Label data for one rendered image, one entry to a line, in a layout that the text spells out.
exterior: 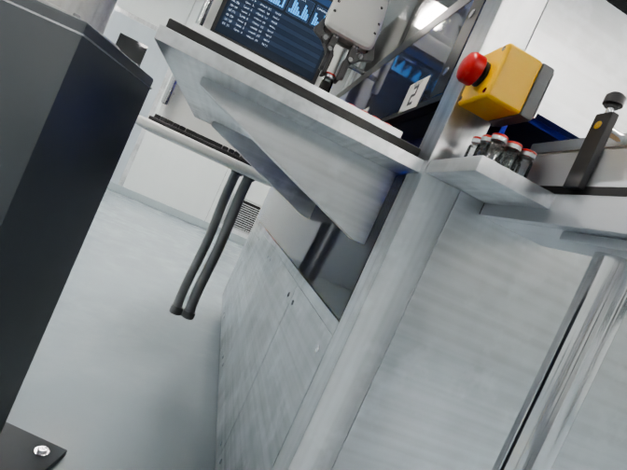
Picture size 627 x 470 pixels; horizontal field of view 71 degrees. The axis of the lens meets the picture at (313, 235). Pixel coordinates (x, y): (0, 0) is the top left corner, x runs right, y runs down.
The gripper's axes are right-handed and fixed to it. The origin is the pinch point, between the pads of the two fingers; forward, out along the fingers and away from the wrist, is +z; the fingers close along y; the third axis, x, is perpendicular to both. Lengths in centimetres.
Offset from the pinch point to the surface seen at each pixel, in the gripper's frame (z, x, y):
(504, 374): 37, 22, -42
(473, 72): 2.0, 29.8, -13.0
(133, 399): 100, -54, 9
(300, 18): -36, -78, 9
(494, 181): 14.4, 35.7, -18.5
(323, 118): 13.7, 21.2, 0.7
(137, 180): 75, -533, 118
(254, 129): 18.1, 12.7, 8.7
